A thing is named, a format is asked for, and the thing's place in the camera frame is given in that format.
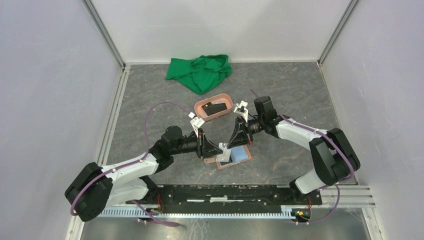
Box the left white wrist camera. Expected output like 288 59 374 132
188 112 205 136

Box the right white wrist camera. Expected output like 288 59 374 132
233 100 249 122

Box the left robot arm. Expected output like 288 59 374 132
64 125 223 222

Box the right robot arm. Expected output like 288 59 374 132
227 96 361 204

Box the brown leather card holder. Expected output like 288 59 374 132
203 145 252 170

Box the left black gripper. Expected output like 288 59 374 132
171 128 223 159

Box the green cloth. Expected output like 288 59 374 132
165 54 233 95

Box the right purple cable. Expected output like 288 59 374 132
245 89 356 226

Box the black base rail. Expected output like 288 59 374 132
137 184 323 214

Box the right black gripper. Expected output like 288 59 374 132
227 115 265 149

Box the pink oval tray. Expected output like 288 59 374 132
193 93 233 122

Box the white magstripe card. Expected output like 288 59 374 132
216 142 231 163

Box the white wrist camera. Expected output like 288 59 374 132
233 100 249 122
188 112 205 136

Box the black card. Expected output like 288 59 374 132
201 102 228 116

